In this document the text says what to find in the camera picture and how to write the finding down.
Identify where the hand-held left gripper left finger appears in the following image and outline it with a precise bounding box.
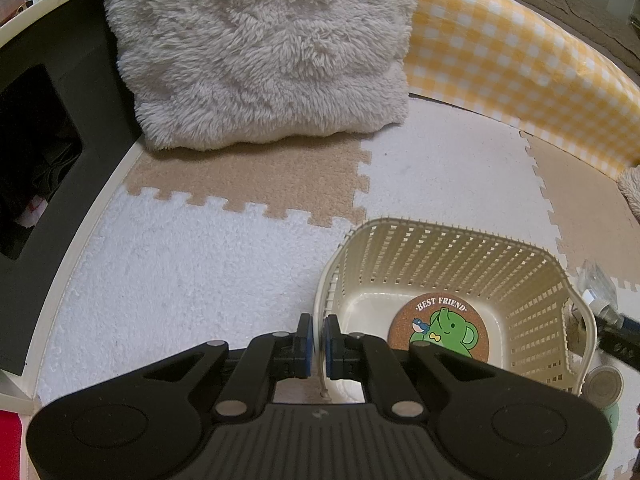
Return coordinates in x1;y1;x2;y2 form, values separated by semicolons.
122;312;317;422

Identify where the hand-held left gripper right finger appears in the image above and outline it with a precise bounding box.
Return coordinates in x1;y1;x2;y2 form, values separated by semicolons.
322;314;517;419

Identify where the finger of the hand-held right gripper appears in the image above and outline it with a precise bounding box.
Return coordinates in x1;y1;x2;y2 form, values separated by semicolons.
582;287;640;361

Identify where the small pale round container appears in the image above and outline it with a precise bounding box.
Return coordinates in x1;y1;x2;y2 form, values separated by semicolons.
585;365;626;441

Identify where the clear plastic bottle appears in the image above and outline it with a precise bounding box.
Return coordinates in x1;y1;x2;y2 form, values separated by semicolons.
577;259;621;311

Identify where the round cork coaster elephant print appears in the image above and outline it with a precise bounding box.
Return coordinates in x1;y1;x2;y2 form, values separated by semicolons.
387;292;491;363

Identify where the cream plastic lattice basket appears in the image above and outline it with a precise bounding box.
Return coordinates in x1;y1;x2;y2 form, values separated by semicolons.
312;217;598;403

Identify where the beige foam puzzle mat tile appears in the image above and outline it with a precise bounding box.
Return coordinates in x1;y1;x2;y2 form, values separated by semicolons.
520;132;640;291
125;135;373;228

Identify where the small fluffy cream cushion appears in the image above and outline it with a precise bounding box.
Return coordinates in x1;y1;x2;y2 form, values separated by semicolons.
617;165;640;221

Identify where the white shelf unit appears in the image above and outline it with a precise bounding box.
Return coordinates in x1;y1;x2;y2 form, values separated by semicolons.
0;0;146;403

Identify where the fluffy cream pillow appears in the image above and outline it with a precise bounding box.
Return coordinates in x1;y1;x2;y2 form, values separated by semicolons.
104;0;420;152

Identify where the yellow checkered cushion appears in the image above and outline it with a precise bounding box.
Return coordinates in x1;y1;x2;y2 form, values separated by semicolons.
402;0;640;181

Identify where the red object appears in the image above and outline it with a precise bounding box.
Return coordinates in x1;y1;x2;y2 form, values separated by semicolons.
0;407;26;480

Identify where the black storage box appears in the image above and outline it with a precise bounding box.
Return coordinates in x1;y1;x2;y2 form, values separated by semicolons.
0;0;140;376

